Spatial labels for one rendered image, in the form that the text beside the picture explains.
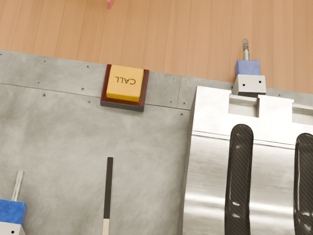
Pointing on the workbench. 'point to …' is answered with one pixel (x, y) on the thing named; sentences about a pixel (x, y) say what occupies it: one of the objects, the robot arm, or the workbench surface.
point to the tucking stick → (107, 196)
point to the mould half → (220, 163)
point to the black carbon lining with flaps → (236, 175)
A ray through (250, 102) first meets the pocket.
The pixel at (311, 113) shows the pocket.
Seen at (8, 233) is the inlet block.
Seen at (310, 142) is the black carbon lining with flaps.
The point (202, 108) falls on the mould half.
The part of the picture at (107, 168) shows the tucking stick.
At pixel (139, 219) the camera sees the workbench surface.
